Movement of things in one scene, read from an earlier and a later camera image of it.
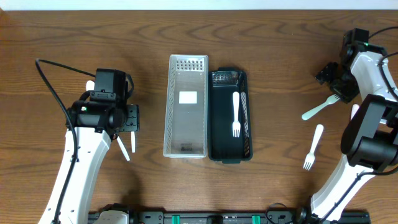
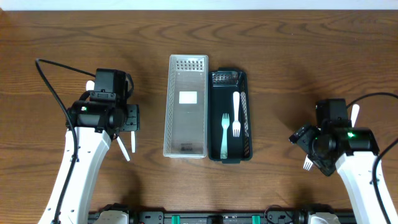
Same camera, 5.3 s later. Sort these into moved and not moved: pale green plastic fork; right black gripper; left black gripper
Moved: pale green plastic fork; right black gripper
Not moved: left black gripper
